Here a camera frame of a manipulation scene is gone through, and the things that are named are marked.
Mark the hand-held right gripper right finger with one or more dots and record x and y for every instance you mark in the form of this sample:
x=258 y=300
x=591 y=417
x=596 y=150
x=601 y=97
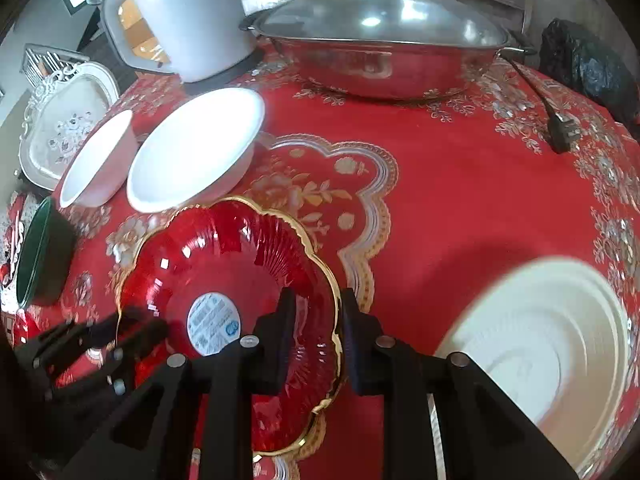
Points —
x=350 y=332

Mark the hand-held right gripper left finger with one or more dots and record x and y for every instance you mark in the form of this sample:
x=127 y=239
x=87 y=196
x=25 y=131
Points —
x=285 y=322

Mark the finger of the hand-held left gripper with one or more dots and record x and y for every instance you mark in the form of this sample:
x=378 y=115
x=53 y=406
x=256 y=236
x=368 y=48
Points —
x=100 y=380
x=142 y=325

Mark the red gold-rimmed plate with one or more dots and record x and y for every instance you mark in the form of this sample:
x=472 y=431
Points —
x=225 y=260

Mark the white ribbed disposable plate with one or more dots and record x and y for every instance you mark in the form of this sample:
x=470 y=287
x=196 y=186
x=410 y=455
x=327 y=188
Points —
x=550 y=340

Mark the dark green bowl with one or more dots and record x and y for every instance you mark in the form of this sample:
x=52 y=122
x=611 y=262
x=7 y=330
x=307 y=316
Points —
x=50 y=260

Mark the small white bowl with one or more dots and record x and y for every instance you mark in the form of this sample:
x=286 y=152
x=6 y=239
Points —
x=95 y=160

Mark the red floral tablecloth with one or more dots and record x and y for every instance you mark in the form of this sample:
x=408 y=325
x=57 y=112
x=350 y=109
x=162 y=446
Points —
x=450 y=185

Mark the large white bowl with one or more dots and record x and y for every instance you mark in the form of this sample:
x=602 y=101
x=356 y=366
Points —
x=195 y=150

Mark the white ornate tray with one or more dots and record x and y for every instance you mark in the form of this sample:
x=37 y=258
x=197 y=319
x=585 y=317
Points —
x=65 y=125

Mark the stainless steel electric wok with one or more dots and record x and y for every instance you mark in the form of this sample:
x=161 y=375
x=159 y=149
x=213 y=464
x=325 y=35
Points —
x=350 y=72

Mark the white electric kettle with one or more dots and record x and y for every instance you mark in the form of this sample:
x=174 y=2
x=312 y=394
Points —
x=200 y=20

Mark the glass wok lid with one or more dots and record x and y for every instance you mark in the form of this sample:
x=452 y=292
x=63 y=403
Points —
x=375 y=15

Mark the black plastic bag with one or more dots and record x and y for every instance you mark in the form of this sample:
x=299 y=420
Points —
x=585 y=65

